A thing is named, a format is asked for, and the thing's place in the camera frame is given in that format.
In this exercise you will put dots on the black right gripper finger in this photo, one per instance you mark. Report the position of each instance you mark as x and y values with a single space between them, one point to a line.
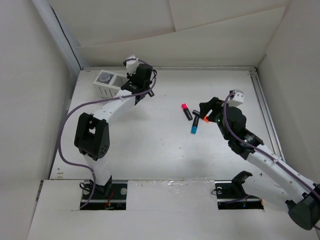
216 107
204 108

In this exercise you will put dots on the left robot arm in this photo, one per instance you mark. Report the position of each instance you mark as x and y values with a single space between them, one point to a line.
92 137

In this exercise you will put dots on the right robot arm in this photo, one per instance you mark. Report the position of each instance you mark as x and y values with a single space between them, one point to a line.
298 194

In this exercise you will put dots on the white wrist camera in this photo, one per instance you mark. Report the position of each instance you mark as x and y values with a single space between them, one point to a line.
237 98
131 64

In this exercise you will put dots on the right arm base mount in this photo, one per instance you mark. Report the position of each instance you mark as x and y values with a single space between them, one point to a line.
230 194

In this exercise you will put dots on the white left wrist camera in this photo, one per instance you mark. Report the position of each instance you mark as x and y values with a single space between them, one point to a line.
131 64

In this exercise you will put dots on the blue cap highlighter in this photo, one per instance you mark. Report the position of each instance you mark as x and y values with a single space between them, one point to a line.
194 126

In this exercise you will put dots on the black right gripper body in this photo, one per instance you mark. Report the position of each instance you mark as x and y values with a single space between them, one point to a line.
224 131

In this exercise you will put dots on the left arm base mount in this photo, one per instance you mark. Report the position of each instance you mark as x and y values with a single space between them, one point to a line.
116 200

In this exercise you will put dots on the pink cap highlighter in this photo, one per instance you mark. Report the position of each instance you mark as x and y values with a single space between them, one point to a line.
186 111

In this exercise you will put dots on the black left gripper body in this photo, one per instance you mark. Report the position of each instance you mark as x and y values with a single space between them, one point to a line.
131 78

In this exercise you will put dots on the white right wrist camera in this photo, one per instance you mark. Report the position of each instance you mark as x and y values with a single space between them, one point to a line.
237 98

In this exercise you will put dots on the white slatted organizer box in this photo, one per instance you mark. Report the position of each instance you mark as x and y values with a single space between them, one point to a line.
110 90

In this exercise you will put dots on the orange cap highlighter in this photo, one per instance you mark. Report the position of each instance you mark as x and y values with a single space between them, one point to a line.
197 113

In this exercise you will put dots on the clear jar of paper clips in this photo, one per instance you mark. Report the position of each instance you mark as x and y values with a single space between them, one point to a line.
105 77

